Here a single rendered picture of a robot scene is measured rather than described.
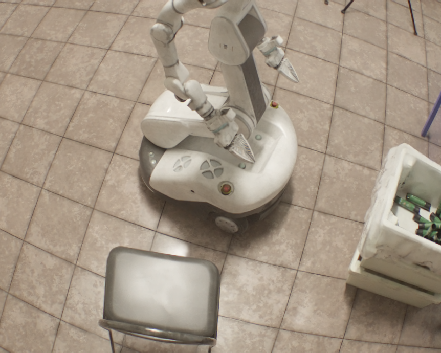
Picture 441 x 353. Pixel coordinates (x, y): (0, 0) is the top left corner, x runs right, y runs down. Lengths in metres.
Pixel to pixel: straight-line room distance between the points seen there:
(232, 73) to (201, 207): 0.67
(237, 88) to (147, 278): 0.80
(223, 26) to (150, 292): 0.94
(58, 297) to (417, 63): 2.76
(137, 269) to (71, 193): 0.97
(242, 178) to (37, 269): 1.12
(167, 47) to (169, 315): 0.91
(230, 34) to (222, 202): 0.80
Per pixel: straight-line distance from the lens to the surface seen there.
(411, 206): 2.63
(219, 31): 2.14
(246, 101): 2.43
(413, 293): 2.76
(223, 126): 2.28
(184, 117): 2.63
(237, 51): 2.18
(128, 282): 2.11
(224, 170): 2.62
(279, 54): 2.60
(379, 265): 2.64
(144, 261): 2.14
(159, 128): 2.73
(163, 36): 2.02
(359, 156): 3.26
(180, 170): 2.68
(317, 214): 3.02
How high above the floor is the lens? 2.59
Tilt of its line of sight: 57 degrees down
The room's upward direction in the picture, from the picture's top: 12 degrees clockwise
